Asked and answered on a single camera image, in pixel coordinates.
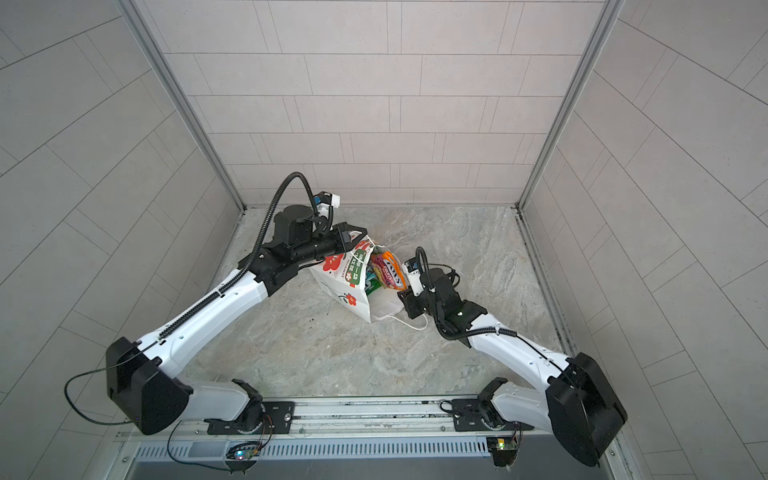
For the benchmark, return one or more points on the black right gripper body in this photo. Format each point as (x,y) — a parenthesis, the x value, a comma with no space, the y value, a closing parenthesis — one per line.
(422,304)

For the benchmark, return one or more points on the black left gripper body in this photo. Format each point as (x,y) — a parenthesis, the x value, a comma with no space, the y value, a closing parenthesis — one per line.
(318,245)

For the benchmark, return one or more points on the white paper bag red flowers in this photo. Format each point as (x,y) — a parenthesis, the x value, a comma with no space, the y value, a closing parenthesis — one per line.
(343,278)

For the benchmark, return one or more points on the orange pink snack packet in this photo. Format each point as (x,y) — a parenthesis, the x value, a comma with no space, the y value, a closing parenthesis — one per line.
(387,269)

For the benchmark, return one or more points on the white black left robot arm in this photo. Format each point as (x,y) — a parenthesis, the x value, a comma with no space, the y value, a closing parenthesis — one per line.
(144,377)

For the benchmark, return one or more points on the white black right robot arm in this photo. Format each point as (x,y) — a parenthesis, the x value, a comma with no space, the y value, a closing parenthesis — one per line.
(568,396)

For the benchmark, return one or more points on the right green circuit board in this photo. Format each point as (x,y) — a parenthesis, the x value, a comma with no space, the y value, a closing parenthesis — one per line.
(503,450)

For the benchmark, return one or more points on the green circuit board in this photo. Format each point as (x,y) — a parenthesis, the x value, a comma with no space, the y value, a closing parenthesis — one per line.
(244,452)
(503,450)

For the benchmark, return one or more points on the left green circuit board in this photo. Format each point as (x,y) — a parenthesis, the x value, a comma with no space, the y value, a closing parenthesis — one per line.
(244,452)

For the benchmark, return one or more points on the aluminium corner profile right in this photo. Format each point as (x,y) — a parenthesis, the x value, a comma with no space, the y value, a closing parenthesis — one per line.
(605,21)

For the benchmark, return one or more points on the aluminium corner profile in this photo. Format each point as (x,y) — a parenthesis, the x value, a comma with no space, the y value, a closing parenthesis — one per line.
(139,29)
(605,21)

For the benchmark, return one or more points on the aluminium corner profile left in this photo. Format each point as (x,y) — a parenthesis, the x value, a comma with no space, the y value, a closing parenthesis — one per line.
(139,29)

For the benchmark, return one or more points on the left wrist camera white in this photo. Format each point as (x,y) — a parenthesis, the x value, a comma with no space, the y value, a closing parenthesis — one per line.
(326,203)

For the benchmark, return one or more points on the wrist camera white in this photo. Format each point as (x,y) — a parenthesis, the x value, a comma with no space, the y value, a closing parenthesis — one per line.
(413,274)
(326,203)

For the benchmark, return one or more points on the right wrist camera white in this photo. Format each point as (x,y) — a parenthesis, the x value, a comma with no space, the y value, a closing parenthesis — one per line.
(413,274)

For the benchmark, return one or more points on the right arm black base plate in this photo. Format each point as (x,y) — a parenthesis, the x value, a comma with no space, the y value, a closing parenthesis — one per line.
(478,414)

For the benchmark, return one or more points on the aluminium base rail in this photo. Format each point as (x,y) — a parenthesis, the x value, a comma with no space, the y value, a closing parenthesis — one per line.
(358,415)

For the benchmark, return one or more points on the white slotted cable duct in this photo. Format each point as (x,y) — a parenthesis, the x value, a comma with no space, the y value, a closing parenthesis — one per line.
(331,448)

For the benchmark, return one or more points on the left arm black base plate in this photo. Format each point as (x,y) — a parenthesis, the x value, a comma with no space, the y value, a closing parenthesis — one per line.
(257,417)

